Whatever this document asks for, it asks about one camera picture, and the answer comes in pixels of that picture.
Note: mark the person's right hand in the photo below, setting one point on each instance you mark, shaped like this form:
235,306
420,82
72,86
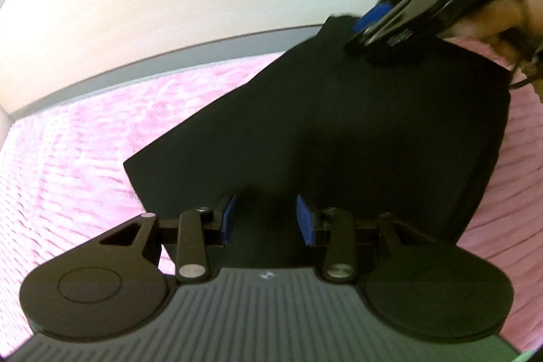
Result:
505,20

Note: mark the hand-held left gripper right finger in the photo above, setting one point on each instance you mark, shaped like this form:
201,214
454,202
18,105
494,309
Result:
305,222

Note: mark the black pants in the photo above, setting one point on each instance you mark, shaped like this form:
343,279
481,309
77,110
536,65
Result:
339,124

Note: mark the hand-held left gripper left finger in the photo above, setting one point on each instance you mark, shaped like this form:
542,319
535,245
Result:
229,218

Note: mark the pink fluffy blanket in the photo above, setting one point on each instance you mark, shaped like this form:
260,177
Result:
85,141

